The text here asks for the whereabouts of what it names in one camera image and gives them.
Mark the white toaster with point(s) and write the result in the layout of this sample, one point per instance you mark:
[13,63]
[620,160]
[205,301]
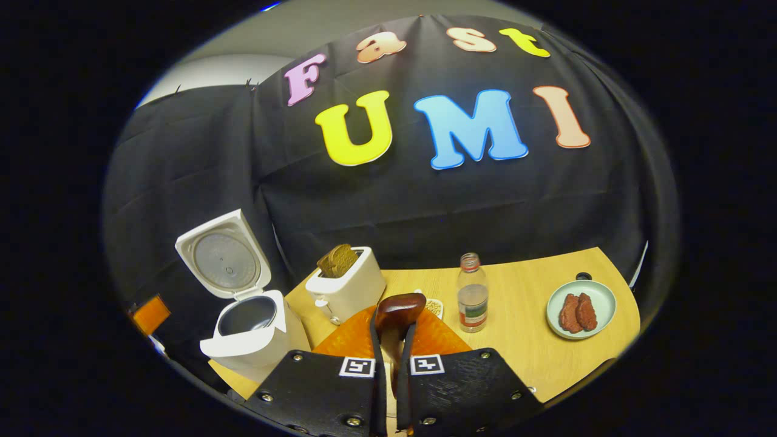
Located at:
[349,294]

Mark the thin white strip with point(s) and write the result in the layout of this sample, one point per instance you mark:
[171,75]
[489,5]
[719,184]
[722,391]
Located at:
[638,264]

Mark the clear plastic bottle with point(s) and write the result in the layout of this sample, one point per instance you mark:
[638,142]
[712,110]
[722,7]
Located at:
[472,300]

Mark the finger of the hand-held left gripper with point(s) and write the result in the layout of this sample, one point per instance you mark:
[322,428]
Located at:
[150,315]

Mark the white rice cooker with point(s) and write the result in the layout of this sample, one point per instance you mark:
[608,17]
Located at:
[255,346]

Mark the brown wooden spoon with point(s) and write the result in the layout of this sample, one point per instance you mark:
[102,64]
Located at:
[397,309]

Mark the brown bread slice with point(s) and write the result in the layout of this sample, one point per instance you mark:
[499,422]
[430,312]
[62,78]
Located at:
[347,258]
[326,264]

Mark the pale green plate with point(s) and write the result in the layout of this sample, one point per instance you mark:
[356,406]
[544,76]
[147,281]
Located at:
[601,297]

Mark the white divided grain dish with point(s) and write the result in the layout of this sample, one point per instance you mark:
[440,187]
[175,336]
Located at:
[434,306]

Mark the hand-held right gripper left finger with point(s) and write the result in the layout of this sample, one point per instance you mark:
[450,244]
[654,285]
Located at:
[322,394]

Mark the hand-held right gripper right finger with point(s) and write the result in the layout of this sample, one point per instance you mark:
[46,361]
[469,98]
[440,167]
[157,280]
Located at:
[461,391]

